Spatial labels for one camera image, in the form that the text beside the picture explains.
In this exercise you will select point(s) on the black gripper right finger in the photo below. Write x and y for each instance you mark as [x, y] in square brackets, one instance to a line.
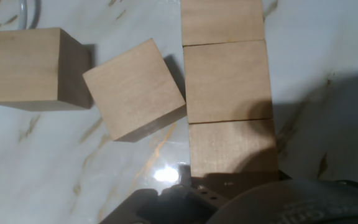
[282, 176]

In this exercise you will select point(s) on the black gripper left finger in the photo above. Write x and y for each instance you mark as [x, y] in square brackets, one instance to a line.
[172, 205]

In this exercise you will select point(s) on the large wooden cube block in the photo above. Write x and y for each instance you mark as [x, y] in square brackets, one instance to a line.
[23, 65]
[225, 81]
[222, 21]
[132, 90]
[228, 146]

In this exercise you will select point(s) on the marble pattern table mat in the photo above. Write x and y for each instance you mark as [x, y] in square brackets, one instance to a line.
[322, 37]

